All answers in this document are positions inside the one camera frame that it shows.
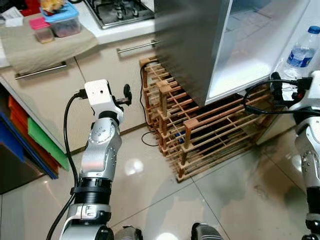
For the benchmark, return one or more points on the beige counter cloth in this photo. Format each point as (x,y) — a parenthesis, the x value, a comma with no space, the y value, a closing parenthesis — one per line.
(50,52)

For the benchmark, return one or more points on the beige kitchen cabinet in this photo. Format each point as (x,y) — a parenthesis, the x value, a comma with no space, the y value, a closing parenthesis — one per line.
(100,70)

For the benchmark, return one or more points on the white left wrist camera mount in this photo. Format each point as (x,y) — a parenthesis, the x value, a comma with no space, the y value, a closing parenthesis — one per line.
(100,95)

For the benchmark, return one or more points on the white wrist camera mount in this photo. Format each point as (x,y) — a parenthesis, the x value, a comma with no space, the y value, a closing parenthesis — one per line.
(312,92)
(100,95)

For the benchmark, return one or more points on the orange plastic board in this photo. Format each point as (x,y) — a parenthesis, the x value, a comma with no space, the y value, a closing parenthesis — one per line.
(25,125)

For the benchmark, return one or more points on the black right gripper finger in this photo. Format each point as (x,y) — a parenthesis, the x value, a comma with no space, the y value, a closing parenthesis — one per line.
(276,84)

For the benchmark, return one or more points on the blue plastic board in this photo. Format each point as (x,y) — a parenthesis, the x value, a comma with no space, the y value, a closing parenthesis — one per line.
(20,145)

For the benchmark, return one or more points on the pink lid small container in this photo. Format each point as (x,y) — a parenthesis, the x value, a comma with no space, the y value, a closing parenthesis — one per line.
(42,30)

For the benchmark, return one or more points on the grey mini fridge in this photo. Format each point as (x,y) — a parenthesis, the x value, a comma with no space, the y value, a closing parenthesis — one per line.
(190,45)

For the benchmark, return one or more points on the steel gas stove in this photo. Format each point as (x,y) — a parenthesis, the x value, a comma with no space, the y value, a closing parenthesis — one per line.
(120,12)

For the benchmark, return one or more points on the red package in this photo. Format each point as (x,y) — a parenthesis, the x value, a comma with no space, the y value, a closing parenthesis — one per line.
(31,6)

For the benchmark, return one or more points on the clear blue label water bottle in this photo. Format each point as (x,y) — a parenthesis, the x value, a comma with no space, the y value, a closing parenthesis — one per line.
(301,55)

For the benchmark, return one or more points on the white paper sheet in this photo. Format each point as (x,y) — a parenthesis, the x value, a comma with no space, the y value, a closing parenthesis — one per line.
(12,20)

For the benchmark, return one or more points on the grey robot left leg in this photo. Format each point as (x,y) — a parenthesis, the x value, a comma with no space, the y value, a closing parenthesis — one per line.
(127,234)

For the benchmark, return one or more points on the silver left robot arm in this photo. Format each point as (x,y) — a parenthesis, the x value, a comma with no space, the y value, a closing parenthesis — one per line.
(100,150)

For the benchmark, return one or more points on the wooden slatted rack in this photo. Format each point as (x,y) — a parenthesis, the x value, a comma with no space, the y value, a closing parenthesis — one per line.
(200,135)

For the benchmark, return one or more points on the grey robot right leg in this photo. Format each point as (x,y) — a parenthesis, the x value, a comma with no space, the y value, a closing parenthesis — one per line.
(207,232)

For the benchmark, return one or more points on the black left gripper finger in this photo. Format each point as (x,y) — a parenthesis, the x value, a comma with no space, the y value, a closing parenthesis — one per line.
(127,91)

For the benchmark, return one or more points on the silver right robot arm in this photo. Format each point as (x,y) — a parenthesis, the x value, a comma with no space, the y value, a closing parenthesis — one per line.
(307,150)

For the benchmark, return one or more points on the green plastic board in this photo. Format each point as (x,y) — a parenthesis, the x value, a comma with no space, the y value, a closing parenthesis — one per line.
(47,142)

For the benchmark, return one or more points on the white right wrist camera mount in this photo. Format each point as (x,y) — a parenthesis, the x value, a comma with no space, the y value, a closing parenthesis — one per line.
(312,92)

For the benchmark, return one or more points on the grey robot leg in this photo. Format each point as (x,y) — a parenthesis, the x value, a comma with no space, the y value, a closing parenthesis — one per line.
(127,234)
(207,232)

